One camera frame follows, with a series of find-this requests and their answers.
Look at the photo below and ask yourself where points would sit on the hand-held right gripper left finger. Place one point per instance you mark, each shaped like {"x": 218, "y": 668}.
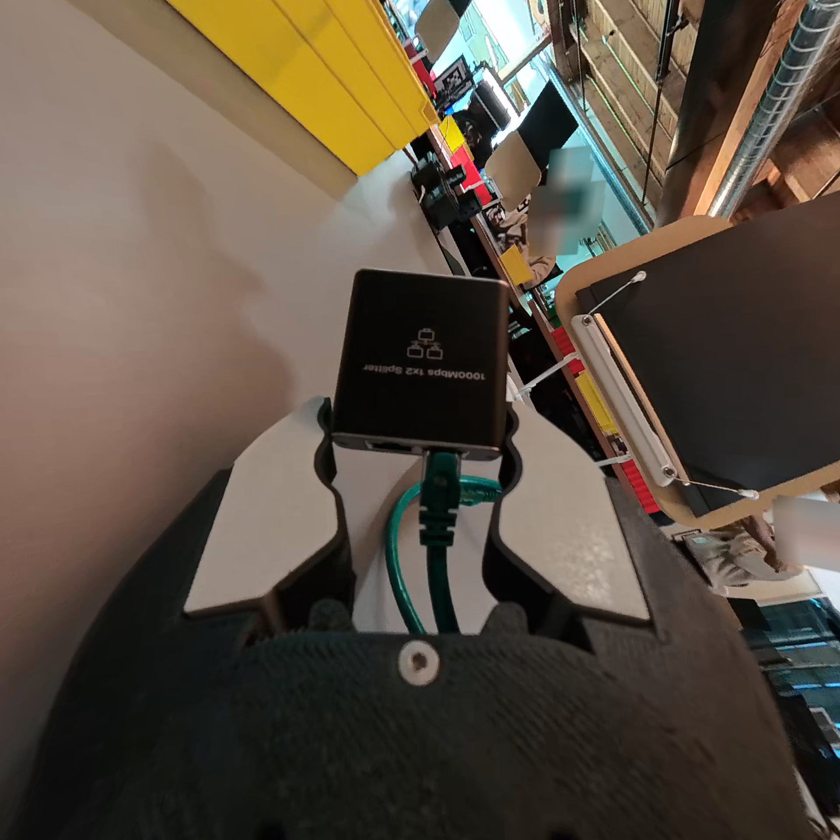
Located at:
{"x": 269, "y": 525}

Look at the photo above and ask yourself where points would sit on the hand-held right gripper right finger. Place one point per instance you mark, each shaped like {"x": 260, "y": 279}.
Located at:
{"x": 564, "y": 525}

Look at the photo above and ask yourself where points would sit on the black network splitter box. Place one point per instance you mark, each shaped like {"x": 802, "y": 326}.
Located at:
{"x": 420, "y": 328}

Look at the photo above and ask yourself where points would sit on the yellow plastic bin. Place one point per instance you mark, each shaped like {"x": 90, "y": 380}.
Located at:
{"x": 315, "y": 65}

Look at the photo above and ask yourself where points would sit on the red plastic bin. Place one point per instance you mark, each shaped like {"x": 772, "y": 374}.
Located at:
{"x": 642, "y": 485}
{"x": 463, "y": 159}
{"x": 565, "y": 348}

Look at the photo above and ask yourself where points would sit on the small yellow bin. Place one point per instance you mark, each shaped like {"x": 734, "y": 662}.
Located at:
{"x": 453, "y": 134}
{"x": 515, "y": 266}
{"x": 594, "y": 403}

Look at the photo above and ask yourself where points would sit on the document stand with black board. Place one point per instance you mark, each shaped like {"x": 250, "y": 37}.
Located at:
{"x": 722, "y": 361}
{"x": 436, "y": 23}
{"x": 518, "y": 164}

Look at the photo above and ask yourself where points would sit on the black boxy device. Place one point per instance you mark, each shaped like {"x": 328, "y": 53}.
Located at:
{"x": 446, "y": 193}

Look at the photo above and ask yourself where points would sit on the black white marker board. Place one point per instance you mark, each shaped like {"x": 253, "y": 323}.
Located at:
{"x": 455, "y": 77}

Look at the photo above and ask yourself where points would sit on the silver ventilation duct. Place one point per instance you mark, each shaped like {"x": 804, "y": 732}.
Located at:
{"x": 768, "y": 111}

